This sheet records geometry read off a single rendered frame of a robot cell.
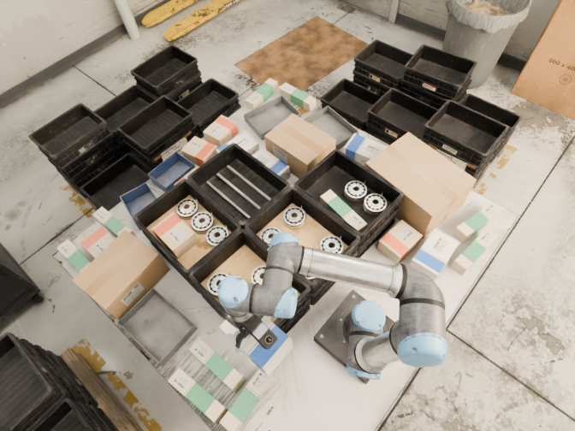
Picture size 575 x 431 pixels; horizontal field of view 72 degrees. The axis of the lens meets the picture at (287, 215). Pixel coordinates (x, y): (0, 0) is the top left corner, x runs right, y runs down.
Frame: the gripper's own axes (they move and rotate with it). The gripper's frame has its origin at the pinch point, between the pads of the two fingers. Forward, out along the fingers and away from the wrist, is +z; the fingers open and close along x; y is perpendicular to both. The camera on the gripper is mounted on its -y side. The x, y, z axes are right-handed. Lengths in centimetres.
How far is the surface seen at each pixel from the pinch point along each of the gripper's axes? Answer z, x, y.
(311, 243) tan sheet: 28, -48, 17
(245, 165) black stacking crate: 28, -62, 71
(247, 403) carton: 34.8, 15.6, -4.5
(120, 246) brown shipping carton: 24, 7, 80
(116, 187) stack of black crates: 83, -22, 166
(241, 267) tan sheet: 27.5, -20.6, 33.0
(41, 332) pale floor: 110, 70, 136
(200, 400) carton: 34.6, 26.5, 9.5
